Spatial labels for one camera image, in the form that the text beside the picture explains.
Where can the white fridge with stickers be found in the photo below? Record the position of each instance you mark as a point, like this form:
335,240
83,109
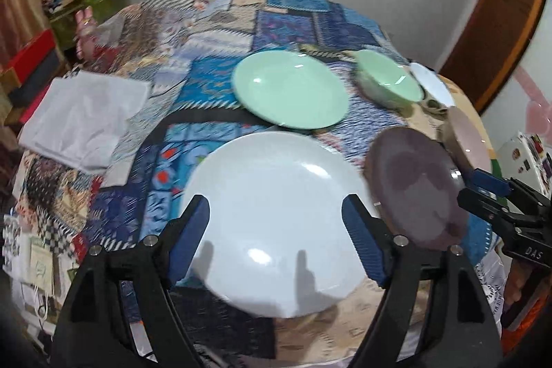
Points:
524,161

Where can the green patterned box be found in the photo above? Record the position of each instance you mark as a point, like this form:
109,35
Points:
73,19

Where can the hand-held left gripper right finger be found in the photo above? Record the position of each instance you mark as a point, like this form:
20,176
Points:
364,241

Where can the pink doll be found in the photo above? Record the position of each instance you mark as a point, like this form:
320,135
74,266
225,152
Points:
85,31

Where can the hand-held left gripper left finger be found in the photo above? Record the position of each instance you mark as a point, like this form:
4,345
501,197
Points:
190,238

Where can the brown wooden door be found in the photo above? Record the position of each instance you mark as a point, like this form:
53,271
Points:
496,23

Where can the white paper card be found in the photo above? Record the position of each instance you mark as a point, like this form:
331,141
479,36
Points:
42,260

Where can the patchwork printed blanket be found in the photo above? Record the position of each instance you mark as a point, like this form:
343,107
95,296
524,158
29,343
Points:
207,49

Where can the purple plate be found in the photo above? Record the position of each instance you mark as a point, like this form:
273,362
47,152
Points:
409,178

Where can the green plate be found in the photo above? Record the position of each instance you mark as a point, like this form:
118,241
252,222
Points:
289,87

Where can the green bowl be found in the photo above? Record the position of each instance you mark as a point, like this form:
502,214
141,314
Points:
388,75

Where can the large white plate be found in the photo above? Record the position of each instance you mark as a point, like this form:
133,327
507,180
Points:
276,195

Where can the red box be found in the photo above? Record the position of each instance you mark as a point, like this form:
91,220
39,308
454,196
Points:
30,53

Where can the dark grey box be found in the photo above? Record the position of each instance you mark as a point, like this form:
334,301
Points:
41,81

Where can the person's right hand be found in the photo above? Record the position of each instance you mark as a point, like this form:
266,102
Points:
519,286

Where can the white spotted bowl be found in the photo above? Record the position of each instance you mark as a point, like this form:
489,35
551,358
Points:
432,85

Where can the pink bowl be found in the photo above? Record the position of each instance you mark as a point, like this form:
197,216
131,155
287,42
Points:
469,139

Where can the person's orange clothing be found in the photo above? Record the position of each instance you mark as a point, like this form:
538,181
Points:
528,318

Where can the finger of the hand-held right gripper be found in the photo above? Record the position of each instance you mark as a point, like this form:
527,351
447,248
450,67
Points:
487,181
478,202

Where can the white folded cloth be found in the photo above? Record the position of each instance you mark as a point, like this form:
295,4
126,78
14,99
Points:
82,122

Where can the brown curtain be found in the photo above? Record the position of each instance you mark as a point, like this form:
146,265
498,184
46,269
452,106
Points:
21,6

